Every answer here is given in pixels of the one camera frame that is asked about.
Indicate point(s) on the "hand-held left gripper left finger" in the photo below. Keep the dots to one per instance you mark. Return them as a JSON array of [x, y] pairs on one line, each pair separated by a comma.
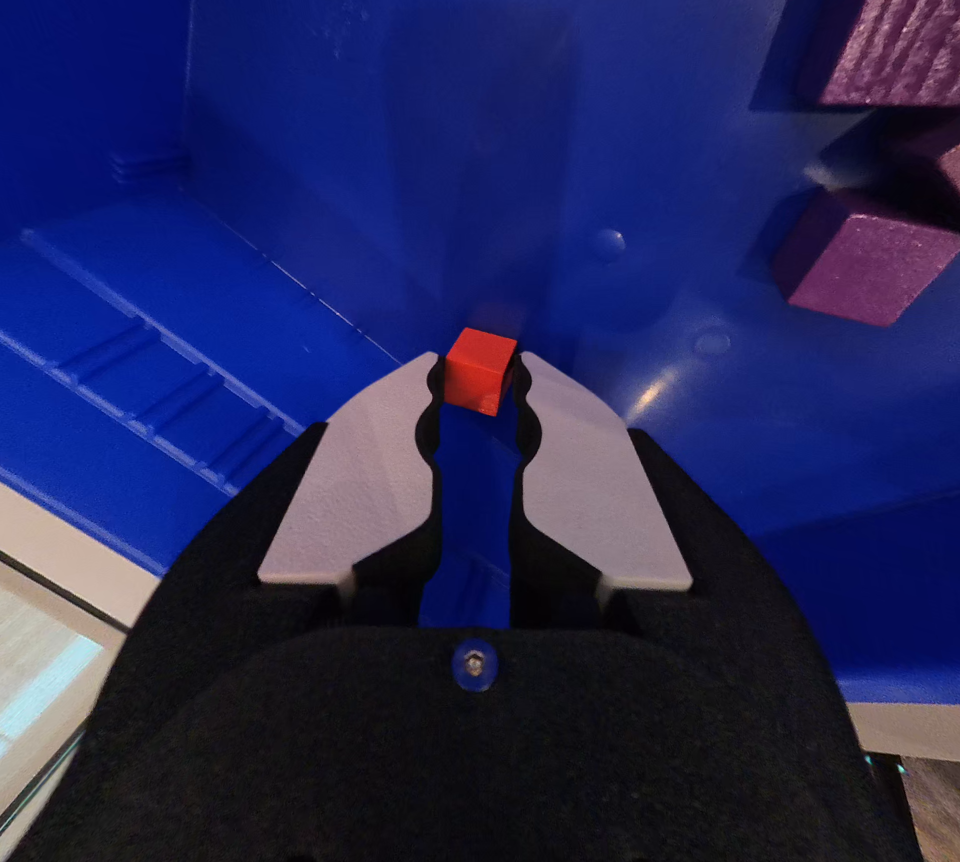
[[352, 495]]

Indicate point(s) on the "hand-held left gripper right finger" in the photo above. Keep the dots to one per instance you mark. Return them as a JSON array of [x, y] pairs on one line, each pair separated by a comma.
[[600, 502]]

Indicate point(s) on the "red wooden cube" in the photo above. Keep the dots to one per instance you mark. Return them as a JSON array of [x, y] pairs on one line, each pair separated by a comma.
[[476, 375]]

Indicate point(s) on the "blue plastic bin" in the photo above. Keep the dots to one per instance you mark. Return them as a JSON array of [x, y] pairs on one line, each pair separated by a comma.
[[375, 127]]

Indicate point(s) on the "purple wooden cube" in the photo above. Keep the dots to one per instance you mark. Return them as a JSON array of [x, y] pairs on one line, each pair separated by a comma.
[[892, 22], [934, 165], [862, 270]]

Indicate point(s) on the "large framed window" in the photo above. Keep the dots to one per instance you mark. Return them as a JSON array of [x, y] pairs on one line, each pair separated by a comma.
[[37, 667]]

